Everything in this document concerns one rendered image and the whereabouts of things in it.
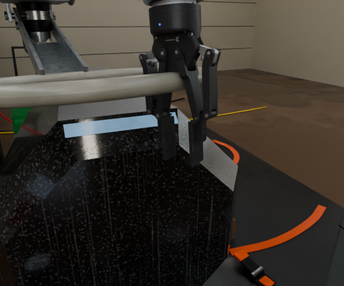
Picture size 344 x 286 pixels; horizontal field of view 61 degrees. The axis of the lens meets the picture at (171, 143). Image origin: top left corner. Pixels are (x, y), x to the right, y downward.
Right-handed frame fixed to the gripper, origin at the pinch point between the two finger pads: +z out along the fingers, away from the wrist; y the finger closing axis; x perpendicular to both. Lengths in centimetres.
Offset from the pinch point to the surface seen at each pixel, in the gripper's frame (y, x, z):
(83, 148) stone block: 34.3, -5.6, 7.6
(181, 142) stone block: 19.3, -27.4, 10.1
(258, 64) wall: 236, -685, 22
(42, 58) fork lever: 61, -16, -15
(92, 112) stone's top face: 39.9, -14.6, 0.4
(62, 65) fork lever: 54, -17, -13
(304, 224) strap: 2, -118, 81
